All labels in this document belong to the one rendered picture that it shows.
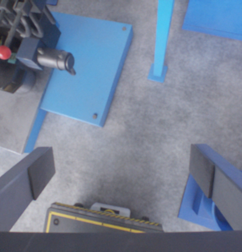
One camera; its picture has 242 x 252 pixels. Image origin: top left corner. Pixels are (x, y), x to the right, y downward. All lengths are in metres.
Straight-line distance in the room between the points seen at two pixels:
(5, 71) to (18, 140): 0.55
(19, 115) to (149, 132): 1.01
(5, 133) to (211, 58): 1.70
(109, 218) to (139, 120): 0.71
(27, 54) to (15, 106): 0.58
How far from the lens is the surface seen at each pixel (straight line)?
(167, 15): 0.94
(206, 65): 1.60
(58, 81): 1.54
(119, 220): 1.13
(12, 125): 1.61
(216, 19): 1.62
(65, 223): 1.23
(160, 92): 1.46
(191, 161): 0.17
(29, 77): 1.54
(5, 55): 0.61
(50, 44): 1.25
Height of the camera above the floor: 1.38
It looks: 78 degrees down
